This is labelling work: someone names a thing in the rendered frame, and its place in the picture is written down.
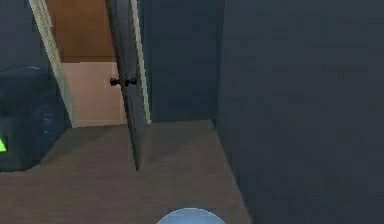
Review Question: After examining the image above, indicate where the grey room door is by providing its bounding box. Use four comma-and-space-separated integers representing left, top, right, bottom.
104, 0, 150, 172

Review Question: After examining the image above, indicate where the pale blue round object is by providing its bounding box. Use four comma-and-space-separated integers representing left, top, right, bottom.
156, 207, 227, 224

